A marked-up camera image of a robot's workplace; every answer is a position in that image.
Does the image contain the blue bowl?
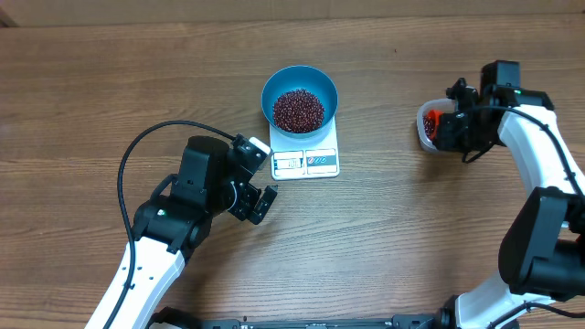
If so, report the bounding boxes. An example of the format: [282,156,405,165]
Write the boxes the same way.
[261,65,339,139]

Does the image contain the red plastic measuring scoop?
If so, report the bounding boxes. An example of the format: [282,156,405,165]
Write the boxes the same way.
[424,109,444,141]

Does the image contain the red beans in container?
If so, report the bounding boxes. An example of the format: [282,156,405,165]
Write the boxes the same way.
[423,113,436,140]

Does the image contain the red beans in bowl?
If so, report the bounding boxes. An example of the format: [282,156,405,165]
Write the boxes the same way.
[272,89,324,133]

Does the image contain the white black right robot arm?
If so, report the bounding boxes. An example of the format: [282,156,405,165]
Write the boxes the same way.
[417,60,584,328]

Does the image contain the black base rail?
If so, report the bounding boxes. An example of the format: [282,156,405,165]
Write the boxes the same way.
[147,307,445,329]

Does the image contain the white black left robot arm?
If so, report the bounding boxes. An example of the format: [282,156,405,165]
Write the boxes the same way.
[87,135,278,328]

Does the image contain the clear plastic food container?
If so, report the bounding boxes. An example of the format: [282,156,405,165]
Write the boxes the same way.
[416,98,456,154]

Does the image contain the white digital kitchen scale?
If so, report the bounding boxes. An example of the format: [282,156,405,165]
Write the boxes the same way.
[270,118,341,181]

